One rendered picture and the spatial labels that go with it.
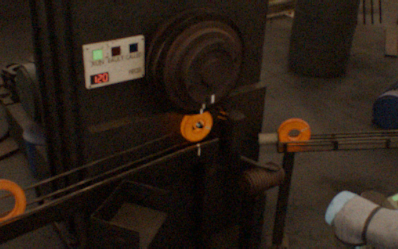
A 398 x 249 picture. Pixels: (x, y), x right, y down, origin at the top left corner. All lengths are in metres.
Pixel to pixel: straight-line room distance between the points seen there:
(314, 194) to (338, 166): 0.41
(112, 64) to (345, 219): 1.12
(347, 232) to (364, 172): 2.13
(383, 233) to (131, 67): 1.21
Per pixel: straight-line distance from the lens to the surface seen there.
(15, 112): 3.81
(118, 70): 2.20
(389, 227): 1.58
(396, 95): 4.15
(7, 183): 2.18
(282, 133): 2.60
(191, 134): 2.39
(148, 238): 2.10
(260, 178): 2.60
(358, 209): 1.61
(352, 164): 3.82
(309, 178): 3.58
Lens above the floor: 2.00
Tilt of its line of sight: 29 degrees down
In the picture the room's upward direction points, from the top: 3 degrees clockwise
